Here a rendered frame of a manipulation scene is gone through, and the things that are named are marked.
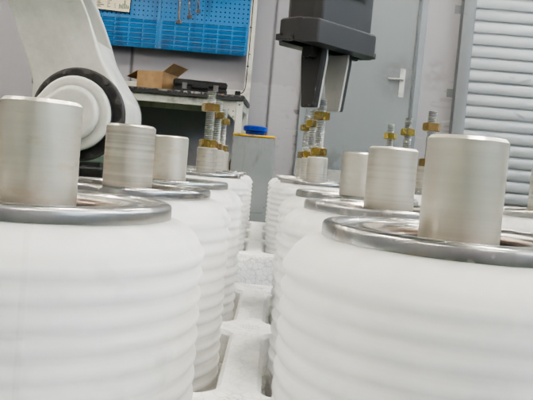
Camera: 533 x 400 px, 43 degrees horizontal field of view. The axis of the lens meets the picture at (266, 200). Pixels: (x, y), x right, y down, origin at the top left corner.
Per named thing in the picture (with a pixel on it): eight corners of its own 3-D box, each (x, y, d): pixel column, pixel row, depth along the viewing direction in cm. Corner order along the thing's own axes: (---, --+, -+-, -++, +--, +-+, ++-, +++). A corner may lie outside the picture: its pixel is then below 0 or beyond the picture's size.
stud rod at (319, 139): (321, 171, 73) (327, 99, 72) (312, 170, 72) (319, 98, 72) (320, 171, 74) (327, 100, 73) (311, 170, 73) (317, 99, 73)
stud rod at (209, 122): (212, 163, 73) (218, 91, 72) (203, 162, 72) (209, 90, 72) (208, 162, 74) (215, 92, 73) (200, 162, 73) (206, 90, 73)
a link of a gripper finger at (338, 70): (342, 111, 72) (348, 52, 72) (320, 111, 75) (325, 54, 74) (352, 113, 74) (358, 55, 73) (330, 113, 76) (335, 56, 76)
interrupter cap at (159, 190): (10, 194, 27) (11, 176, 27) (67, 187, 35) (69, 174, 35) (200, 211, 27) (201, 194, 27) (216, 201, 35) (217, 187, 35)
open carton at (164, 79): (142, 94, 572) (144, 67, 571) (185, 97, 562) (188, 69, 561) (125, 89, 543) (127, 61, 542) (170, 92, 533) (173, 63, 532)
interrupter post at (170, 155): (143, 187, 41) (148, 133, 41) (151, 186, 44) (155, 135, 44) (183, 191, 41) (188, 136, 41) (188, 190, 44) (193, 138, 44)
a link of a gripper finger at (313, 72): (301, 108, 73) (306, 49, 72) (324, 108, 70) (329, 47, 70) (290, 105, 72) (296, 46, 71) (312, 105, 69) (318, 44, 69)
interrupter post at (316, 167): (323, 189, 72) (326, 157, 71) (301, 186, 72) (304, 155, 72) (328, 188, 74) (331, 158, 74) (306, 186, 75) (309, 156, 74)
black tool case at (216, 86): (173, 94, 556) (174, 81, 556) (225, 99, 561) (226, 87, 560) (171, 90, 522) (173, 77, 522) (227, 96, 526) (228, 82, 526)
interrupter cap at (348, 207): (307, 221, 27) (308, 202, 27) (300, 208, 35) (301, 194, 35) (497, 237, 27) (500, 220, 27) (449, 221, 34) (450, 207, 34)
